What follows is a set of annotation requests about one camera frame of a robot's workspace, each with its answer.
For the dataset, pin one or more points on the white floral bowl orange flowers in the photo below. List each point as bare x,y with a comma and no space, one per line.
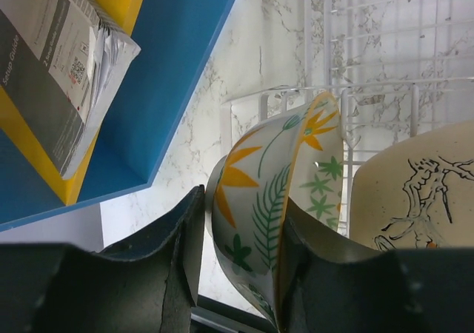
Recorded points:
296,156

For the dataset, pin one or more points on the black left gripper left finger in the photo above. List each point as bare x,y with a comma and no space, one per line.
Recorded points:
147,282

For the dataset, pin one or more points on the cream bowl with bird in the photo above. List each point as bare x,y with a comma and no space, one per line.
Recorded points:
417,193

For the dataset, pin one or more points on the blue pink yellow shelf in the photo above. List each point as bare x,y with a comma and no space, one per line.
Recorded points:
176,39

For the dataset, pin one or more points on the grey setup guide booklet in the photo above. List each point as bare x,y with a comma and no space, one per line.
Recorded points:
62,63

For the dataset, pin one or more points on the white wire dish rack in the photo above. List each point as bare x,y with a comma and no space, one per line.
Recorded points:
397,67

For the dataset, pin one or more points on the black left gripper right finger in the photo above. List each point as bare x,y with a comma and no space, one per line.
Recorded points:
329,283

